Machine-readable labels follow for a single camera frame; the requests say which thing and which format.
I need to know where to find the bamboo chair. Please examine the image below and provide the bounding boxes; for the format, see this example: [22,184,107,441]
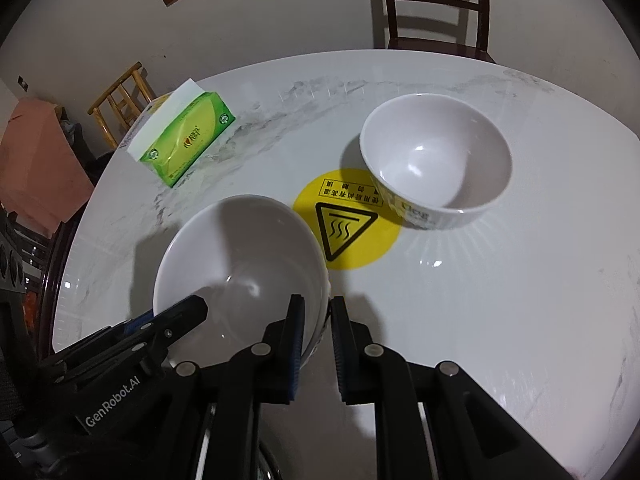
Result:
[87,61,157,150]

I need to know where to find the yellow warning sticker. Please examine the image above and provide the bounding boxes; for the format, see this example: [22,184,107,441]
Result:
[292,168,403,271]

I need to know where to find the dark wooden chair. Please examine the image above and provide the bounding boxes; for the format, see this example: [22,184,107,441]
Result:
[10,217,81,356]
[367,0,496,64]

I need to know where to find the pink cloth cover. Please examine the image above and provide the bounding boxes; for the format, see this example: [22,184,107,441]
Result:
[0,97,96,236]

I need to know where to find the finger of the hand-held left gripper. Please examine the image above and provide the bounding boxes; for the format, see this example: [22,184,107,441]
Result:
[139,294,208,357]
[50,309,157,362]

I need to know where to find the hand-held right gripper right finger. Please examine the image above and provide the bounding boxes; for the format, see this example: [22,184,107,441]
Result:
[330,296,576,480]

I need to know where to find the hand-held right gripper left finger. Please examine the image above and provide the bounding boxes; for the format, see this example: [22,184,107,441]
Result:
[145,294,307,480]

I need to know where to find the white printed bowl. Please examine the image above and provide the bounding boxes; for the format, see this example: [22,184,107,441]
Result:
[152,195,332,376]
[360,93,513,231]

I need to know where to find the green tissue box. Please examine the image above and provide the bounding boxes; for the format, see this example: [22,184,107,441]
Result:
[125,78,237,189]

